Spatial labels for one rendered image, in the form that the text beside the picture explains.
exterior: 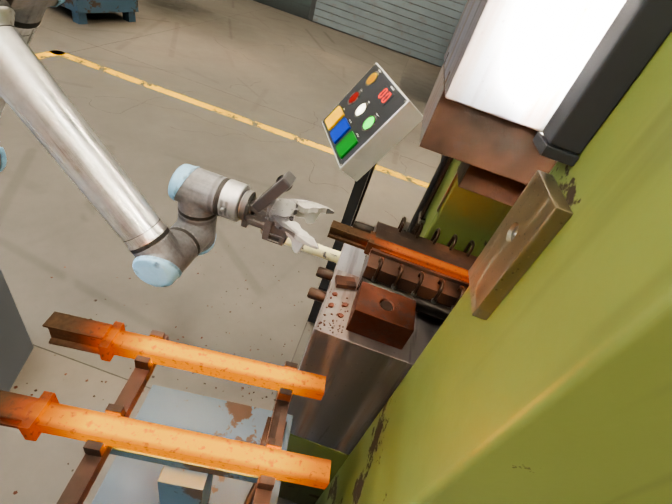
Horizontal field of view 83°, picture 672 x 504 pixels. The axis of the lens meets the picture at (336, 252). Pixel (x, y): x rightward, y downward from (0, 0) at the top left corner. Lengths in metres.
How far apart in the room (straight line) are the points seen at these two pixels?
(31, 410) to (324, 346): 0.46
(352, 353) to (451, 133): 0.45
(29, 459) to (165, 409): 0.86
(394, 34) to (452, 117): 8.10
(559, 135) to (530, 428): 0.29
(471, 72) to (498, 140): 0.13
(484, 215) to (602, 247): 0.67
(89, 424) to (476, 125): 0.67
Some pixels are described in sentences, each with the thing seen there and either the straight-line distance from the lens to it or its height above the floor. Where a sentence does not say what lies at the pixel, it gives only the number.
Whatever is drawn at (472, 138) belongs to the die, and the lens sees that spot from 0.66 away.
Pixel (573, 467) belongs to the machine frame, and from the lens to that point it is 0.48.
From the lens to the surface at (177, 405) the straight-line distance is 0.89.
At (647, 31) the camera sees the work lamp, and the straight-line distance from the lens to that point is 0.46.
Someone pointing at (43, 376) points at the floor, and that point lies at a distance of 1.83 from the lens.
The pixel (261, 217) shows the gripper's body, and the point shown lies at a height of 0.97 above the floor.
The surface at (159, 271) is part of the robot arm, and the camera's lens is 0.87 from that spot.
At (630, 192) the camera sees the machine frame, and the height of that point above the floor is 1.41.
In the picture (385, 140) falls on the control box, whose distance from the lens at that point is 1.19.
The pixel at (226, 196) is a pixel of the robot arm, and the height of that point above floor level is 1.01.
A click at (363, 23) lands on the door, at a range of 8.79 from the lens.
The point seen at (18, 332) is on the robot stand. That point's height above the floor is 0.15.
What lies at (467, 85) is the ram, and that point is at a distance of 0.59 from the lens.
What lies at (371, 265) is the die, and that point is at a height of 0.99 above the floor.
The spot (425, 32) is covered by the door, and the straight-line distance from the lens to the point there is 8.69.
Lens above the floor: 1.50
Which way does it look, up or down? 39 degrees down
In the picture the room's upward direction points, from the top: 19 degrees clockwise
